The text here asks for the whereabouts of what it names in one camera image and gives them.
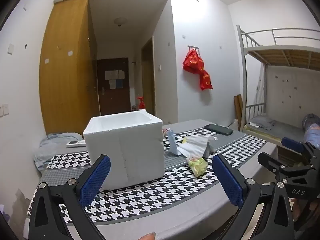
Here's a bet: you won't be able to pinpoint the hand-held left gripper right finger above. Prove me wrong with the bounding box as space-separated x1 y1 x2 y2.
212 154 294 240

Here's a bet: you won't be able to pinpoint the black smartphone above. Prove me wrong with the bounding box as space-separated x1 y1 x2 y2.
204 124 234 136

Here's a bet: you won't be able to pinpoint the houndstooth table mat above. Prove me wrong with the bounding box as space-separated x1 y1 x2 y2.
45 126 267 224

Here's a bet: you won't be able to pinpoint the wooden boards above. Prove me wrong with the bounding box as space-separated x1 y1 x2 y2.
234 94 243 130

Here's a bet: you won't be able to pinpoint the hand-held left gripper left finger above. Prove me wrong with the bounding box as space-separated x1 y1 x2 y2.
28 154 111 240

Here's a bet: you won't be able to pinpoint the yellow-green bag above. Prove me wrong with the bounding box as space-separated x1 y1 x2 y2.
187 156 208 178

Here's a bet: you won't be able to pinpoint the white pump bottle red top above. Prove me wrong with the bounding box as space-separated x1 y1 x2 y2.
136 96 147 113

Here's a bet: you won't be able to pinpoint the red plastic bag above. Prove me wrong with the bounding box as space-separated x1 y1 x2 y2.
182 49 204 74
199 70 213 91

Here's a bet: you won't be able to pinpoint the dark brown entrance door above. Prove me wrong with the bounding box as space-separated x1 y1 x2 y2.
97 57 130 115

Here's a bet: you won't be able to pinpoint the white plastic bag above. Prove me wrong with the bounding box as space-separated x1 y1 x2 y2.
179 135 212 159

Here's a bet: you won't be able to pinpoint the blue face mask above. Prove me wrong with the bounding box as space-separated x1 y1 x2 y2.
167 129 183 156

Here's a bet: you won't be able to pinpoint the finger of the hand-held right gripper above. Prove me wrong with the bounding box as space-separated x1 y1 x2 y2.
282 137 320 165
258 152 310 178

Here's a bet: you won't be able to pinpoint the blue patterned cloth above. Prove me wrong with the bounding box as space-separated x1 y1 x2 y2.
302 114 320 150

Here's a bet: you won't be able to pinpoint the ceiling lamp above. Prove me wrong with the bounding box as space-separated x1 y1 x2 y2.
114 17 128 28

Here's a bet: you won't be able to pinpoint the light blue bedding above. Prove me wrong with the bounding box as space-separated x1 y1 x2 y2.
34 132 84 172

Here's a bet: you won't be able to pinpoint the white metal bunk bed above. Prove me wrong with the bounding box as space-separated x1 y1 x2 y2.
236 25 320 155

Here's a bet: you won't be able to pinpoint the person's right hand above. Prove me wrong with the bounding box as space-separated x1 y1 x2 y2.
291 198 309 230

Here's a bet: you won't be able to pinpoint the wooden wardrobe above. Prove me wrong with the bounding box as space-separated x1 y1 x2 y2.
39 0 100 137

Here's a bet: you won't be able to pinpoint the white foam box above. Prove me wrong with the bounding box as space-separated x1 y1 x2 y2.
83 112 165 191

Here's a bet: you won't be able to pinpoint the wooden side door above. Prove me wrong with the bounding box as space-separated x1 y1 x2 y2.
141 36 156 117

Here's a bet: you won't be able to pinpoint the grey folded cloth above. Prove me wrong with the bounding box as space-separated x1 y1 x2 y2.
250 116 277 130

